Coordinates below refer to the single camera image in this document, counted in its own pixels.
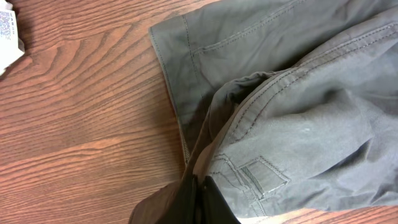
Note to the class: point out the grey shorts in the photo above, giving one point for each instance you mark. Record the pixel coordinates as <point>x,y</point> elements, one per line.
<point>284,104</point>

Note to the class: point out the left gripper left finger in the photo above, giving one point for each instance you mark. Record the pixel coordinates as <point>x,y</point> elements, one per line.
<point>183,205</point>

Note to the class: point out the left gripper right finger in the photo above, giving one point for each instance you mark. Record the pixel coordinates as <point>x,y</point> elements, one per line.
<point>214,209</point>

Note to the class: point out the beige folded shorts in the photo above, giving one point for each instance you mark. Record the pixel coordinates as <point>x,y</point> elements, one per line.
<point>12,48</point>

